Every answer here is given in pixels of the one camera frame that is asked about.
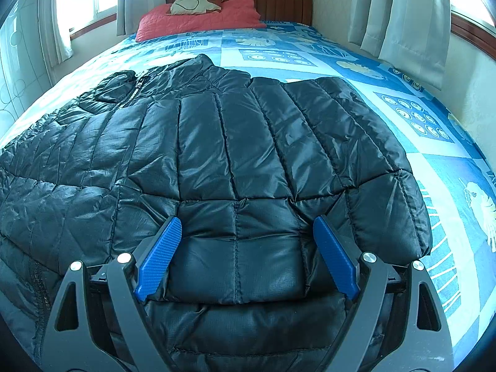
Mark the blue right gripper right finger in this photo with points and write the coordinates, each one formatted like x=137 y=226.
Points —
x=340 y=257

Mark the black puffer jacket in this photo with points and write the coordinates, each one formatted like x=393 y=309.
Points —
x=246 y=163

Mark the white curtain window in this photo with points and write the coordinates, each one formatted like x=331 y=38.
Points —
x=54 y=33
x=413 y=36

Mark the white curtain right window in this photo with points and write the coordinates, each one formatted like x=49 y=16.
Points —
x=413 y=36

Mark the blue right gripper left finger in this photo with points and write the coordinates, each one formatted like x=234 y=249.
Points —
x=153 y=256

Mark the white curtain left window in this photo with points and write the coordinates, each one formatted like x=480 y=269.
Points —
x=54 y=33

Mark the blue patterned bed sheet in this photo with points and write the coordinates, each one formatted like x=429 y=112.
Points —
x=456 y=183

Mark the cream cartoon cushion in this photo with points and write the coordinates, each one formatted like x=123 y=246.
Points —
x=191 y=7

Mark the red pillow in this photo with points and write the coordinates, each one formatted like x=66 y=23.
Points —
x=234 y=14

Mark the white patterned wardrobe door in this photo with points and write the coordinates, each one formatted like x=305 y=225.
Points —
x=23 y=75

